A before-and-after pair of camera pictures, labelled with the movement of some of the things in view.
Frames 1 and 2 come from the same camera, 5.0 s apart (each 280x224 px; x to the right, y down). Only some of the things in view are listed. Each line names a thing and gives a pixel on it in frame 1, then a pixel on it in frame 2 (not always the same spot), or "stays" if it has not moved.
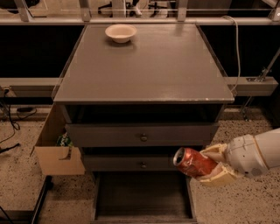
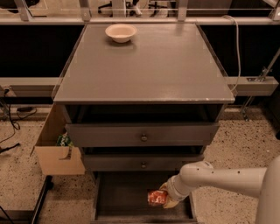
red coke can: (192, 162) -> (156, 198)
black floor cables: (22, 112) stays
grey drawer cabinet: (133, 94) stays
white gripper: (242, 155) -> (172, 191)
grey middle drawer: (129, 163) stays
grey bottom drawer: (143, 197) stays
